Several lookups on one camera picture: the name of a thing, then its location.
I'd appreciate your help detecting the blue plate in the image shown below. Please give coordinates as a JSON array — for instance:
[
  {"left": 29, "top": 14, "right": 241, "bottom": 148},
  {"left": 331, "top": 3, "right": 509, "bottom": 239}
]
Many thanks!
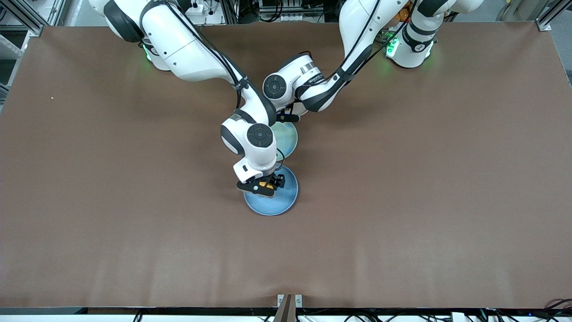
[{"left": 244, "top": 165, "right": 299, "bottom": 216}]

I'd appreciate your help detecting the light green plate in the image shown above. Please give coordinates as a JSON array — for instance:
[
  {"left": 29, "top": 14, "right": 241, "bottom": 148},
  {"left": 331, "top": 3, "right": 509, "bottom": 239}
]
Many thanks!
[{"left": 269, "top": 121, "right": 299, "bottom": 161}]

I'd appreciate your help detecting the metal table edge bracket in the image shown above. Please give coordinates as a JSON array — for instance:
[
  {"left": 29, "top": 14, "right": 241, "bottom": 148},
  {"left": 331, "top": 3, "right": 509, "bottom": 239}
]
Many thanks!
[{"left": 277, "top": 294, "right": 303, "bottom": 309}]

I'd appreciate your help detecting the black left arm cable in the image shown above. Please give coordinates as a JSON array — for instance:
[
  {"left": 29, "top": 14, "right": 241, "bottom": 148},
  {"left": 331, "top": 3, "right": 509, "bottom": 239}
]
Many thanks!
[{"left": 339, "top": 0, "right": 419, "bottom": 82}]

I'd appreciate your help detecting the brown camera mount pole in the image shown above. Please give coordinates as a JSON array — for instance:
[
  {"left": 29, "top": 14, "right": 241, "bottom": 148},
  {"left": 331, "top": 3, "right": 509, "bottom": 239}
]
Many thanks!
[{"left": 273, "top": 294, "right": 293, "bottom": 322}]

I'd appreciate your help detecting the black table edge rail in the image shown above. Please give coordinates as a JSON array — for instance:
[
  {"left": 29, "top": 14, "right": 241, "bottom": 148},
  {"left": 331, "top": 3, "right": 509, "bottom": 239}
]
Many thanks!
[{"left": 0, "top": 307, "right": 572, "bottom": 317}]

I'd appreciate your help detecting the aluminium frame profile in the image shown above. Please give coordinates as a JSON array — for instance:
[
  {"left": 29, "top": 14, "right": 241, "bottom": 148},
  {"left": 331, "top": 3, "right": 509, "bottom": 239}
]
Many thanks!
[
  {"left": 534, "top": 0, "right": 564, "bottom": 32},
  {"left": 0, "top": 0, "right": 45, "bottom": 37}
]

